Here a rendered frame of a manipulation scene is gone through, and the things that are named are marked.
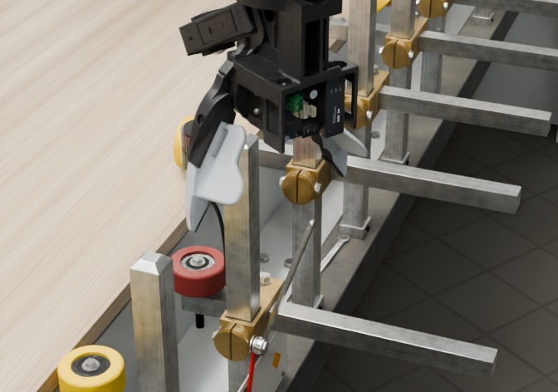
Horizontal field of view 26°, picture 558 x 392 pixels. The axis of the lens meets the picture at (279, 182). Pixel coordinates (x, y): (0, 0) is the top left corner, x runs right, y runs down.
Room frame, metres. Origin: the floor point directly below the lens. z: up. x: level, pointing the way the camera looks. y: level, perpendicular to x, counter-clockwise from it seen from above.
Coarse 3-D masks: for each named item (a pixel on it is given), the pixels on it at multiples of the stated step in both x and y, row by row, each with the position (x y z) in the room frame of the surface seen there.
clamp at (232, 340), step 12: (264, 288) 1.36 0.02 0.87; (276, 288) 1.36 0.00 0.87; (264, 300) 1.33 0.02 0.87; (264, 312) 1.31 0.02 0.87; (228, 324) 1.28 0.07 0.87; (240, 324) 1.28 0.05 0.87; (252, 324) 1.28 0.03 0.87; (264, 324) 1.31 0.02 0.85; (216, 336) 1.27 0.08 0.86; (228, 336) 1.26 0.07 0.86; (240, 336) 1.26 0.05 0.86; (216, 348) 1.27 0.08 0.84; (228, 348) 1.26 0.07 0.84; (240, 348) 1.26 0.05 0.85
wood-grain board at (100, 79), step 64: (0, 0) 2.35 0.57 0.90; (64, 0) 2.35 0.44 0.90; (128, 0) 2.35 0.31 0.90; (192, 0) 2.35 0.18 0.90; (0, 64) 2.03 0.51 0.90; (64, 64) 2.03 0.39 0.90; (128, 64) 2.03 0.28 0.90; (192, 64) 2.03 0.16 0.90; (0, 128) 1.78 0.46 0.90; (64, 128) 1.78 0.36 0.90; (128, 128) 1.78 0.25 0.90; (256, 128) 1.78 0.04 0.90; (0, 192) 1.57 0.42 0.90; (64, 192) 1.57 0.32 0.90; (128, 192) 1.57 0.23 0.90; (0, 256) 1.39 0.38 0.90; (64, 256) 1.39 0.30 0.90; (128, 256) 1.39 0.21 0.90; (0, 320) 1.25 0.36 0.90; (64, 320) 1.25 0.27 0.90; (0, 384) 1.12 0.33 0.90
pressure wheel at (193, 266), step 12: (180, 252) 1.39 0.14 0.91; (192, 252) 1.39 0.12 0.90; (204, 252) 1.39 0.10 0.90; (216, 252) 1.39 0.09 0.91; (180, 264) 1.36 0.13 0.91; (192, 264) 1.36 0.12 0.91; (204, 264) 1.37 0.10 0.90; (216, 264) 1.36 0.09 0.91; (180, 276) 1.34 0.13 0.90; (192, 276) 1.34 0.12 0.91; (204, 276) 1.34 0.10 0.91; (216, 276) 1.34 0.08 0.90; (180, 288) 1.34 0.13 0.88; (192, 288) 1.33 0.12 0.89; (204, 288) 1.33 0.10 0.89; (216, 288) 1.34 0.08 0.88
